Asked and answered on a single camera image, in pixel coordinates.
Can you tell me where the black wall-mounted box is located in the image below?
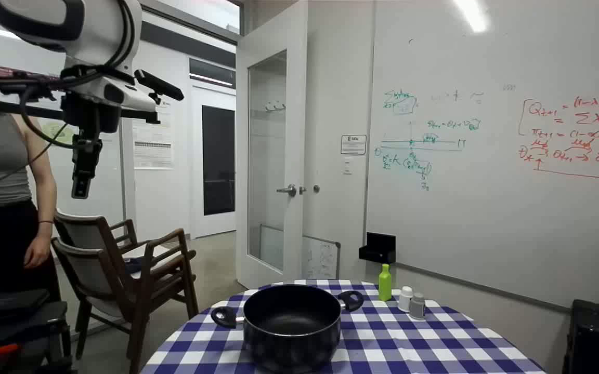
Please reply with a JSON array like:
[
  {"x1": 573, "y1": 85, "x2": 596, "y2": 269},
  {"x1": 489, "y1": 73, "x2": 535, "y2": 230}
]
[{"x1": 357, "y1": 230, "x2": 398, "y2": 267}]

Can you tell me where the small paper wall sign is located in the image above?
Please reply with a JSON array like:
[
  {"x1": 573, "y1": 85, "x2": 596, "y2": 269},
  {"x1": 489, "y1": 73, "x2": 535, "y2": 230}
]
[{"x1": 338, "y1": 134, "x2": 369, "y2": 159}]

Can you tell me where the dark wooden armchair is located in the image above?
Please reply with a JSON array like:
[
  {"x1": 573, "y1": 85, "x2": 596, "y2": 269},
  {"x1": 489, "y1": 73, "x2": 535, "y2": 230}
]
[
  {"x1": 50, "y1": 227, "x2": 202, "y2": 374},
  {"x1": 51, "y1": 215, "x2": 198, "y2": 278}
]

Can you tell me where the green plastic bottle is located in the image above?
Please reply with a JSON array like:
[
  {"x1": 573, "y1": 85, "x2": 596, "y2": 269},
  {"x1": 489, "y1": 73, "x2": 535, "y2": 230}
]
[{"x1": 377, "y1": 261, "x2": 394, "y2": 303}]

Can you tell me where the person in grey top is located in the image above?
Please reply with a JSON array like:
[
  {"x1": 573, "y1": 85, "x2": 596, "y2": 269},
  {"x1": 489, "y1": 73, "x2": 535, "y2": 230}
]
[{"x1": 0, "y1": 37, "x2": 62, "y2": 301}]

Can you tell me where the white wall whiteboard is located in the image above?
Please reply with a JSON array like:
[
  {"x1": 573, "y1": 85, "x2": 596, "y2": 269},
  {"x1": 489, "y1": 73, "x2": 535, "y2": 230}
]
[{"x1": 363, "y1": 0, "x2": 599, "y2": 316}]

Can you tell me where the blue white checkered tablecloth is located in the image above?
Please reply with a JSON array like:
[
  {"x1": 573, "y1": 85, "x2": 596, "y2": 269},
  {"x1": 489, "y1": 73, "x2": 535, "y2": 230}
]
[{"x1": 138, "y1": 278, "x2": 548, "y2": 374}]

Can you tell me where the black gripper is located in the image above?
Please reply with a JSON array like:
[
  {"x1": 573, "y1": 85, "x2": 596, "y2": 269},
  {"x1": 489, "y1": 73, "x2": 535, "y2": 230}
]
[{"x1": 59, "y1": 92, "x2": 122, "y2": 201}]

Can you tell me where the black cooking pot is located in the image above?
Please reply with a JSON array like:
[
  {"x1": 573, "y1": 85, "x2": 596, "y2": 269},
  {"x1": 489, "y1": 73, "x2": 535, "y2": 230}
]
[{"x1": 208, "y1": 283, "x2": 367, "y2": 374}]

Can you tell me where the silver door handle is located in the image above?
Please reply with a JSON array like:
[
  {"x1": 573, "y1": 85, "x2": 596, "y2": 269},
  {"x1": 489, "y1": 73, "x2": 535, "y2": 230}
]
[{"x1": 274, "y1": 181, "x2": 302, "y2": 201}]

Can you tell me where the white door with dark window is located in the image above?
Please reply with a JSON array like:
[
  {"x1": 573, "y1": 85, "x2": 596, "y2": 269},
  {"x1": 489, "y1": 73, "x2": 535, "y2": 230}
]
[{"x1": 185, "y1": 56, "x2": 238, "y2": 240}]

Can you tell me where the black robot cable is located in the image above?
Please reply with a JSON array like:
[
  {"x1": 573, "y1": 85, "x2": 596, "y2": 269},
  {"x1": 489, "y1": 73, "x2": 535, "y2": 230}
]
[{"x1": 15, "y1": 85, "x2": 75, "y2": 150}]

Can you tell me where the white shaker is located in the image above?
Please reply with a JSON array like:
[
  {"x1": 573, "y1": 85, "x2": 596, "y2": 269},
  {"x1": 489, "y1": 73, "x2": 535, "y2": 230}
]
[{"x1": 394, "y1": 285, "x2": 416, "y2": 313}]

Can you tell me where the grey shaker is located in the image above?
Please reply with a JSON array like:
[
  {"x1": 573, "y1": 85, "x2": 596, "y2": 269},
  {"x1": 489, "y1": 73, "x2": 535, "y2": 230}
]
[{"x1": 408, "y1": 292, "x2": 429, "y2": 323}]

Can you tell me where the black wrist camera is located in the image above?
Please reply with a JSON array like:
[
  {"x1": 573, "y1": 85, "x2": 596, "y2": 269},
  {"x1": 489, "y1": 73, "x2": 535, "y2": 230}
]
[{"x1": 132, "y1": 66, "x2": 187, "y2": 105}]

